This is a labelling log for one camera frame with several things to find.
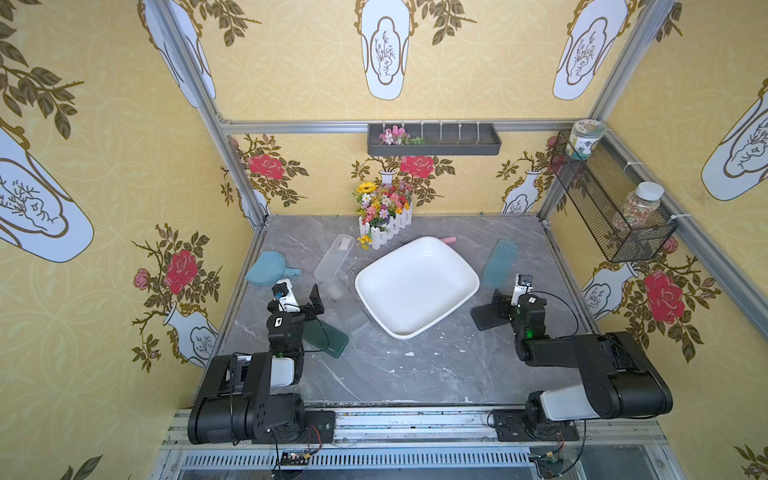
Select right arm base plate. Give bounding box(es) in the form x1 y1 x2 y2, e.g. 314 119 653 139
487 409 581 443

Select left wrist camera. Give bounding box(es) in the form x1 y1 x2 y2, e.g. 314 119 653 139
272 278 299 311

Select flower pot with white fence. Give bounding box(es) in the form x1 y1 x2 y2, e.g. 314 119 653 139
354 180 414 250

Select jar with patterned label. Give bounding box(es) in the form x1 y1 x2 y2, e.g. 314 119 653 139
564 119 606 160

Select dark green pencil case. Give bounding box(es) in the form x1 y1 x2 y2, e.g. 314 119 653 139
303 320 349 359

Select black wire basket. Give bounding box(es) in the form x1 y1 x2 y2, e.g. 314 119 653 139
551 131 677 263

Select white storage box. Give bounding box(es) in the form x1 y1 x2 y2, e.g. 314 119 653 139
355 236 480 340

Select pink flowers on shelf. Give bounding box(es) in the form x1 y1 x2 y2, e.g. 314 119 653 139
379 125 425 145

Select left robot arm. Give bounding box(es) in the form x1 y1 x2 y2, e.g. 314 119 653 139
187 285 332 445

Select circuit board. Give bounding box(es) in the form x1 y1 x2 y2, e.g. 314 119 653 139
279 450 313 468
529 454 564 479

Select grey wall shelf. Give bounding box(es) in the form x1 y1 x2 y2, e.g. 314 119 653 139
366 121 502 157

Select clear jar white lid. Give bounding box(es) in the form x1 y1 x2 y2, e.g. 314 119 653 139
612 182 665 231

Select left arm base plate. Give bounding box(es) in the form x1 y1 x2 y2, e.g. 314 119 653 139
251 410 336 445

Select teal translucent pencil case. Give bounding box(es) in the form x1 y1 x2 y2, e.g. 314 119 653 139
481 239 518 289

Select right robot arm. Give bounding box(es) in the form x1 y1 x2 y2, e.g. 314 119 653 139
472 290 673 441

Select clear plastic pencil case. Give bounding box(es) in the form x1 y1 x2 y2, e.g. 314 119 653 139
313 234 356 282

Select right circuit board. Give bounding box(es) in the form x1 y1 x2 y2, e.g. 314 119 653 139
529 454 564 479

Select left circuit board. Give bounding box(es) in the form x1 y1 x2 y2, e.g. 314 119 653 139
279 450 313 468

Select black pencil case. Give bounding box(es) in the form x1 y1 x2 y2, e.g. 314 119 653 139
471 304 510 331

